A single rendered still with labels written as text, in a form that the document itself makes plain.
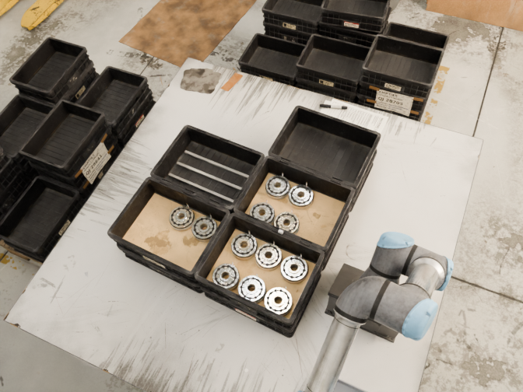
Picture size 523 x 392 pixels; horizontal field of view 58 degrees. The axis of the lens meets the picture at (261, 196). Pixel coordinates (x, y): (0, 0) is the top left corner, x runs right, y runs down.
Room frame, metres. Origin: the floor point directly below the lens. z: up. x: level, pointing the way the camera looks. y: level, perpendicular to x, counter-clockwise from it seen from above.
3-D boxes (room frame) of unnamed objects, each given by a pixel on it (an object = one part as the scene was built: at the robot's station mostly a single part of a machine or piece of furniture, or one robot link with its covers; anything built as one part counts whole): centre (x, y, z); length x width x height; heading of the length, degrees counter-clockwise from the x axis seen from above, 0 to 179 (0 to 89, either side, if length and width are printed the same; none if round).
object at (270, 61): (2.32, -0.20, 0.26); 0.40 x 0.30 x 0.23; 60
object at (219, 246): (0.66, 0.04, 0.87); 0.40 x 0.30 x 0.11; 57
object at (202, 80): (1.84, 0.25, 0.71); 0.22 x 0.19 x 0.01; 60
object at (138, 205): (0.88, 0.37, 0.87); 0.40 x 0.30 x 0.11; 57
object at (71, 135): (1.70, 1.03, 0.37); 0.40 x 0.30 x 0.45; 150
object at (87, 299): (0.94, 0.02, 0.35); 1.60 x 1.60 x 0.70; 60
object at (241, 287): (0.59, 0.08, 0.86); 0.10 x 0.10 x 0.01
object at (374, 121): (1.43, -0.48, 0.70); 0.33 x 0.23 x 0.01; 60
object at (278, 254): (0.72, 0.00, 0.86); 0.10 x 0.10 x 0.01
